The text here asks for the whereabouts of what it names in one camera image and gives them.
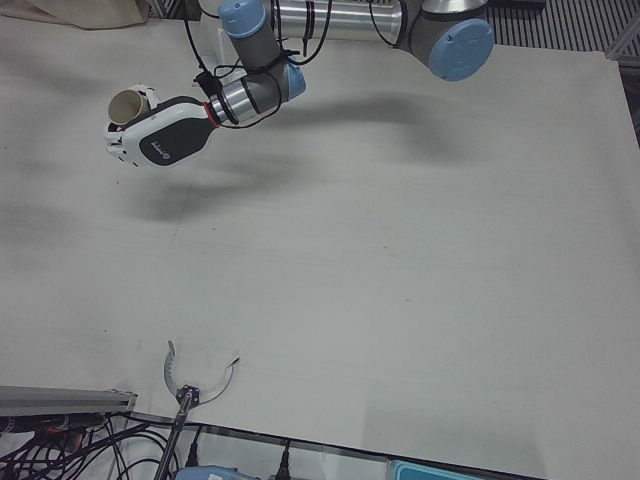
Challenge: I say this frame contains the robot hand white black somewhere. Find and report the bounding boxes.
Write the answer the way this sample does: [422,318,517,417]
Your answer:
[103,84,220,170]

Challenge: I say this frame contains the beige paper cup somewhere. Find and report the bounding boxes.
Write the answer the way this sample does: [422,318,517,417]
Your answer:
[108,89,154,127]

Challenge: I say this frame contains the beige cloth sheet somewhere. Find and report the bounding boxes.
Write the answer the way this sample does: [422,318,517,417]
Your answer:
[0,0,151,32]

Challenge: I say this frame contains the metal reacher grabber tool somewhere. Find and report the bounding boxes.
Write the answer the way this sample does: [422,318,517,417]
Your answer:
[154,340,242,480]

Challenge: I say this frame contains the light blue plastic bin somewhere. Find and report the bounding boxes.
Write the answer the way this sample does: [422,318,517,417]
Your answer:
[388,458,549,480]

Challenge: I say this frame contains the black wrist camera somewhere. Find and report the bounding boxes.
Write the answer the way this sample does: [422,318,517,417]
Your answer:
[193,72,224,99]

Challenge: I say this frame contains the aluminium profile post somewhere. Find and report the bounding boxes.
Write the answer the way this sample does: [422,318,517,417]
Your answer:
[0,384,139,417]

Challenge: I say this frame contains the tangled black cables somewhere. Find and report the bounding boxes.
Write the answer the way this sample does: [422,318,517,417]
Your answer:
[0,412,201,480]

